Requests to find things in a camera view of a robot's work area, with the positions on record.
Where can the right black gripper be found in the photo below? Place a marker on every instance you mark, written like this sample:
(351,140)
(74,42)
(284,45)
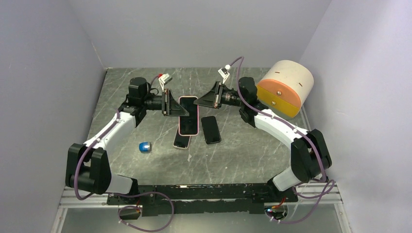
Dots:
(213,98)

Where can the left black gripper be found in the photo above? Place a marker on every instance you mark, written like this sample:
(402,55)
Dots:
(172,108)

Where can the pink phone case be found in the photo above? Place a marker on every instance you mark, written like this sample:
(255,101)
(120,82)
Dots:
(179,128)

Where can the black phone case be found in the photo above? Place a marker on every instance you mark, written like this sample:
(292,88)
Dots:
(210,130)

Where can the black smartphone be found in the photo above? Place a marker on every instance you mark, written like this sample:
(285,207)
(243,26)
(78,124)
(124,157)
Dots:
(181,141)

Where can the beige phone case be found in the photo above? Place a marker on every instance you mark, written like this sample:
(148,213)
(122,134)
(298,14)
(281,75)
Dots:
(175,143)

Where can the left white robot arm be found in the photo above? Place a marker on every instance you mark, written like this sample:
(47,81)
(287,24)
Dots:
(88,170)

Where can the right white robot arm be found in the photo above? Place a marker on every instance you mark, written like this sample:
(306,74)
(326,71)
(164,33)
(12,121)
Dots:
(309,156)

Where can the blue grey small cylinder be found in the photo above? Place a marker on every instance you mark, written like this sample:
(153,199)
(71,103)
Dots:
(145,147)

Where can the round drawer cabinet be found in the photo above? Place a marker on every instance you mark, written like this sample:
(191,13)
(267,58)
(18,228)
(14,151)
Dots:
(285,87)

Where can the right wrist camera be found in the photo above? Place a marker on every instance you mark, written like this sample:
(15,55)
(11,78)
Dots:
(224,72)

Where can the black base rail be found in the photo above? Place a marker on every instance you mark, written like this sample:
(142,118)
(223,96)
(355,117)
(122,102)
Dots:
(252,198)

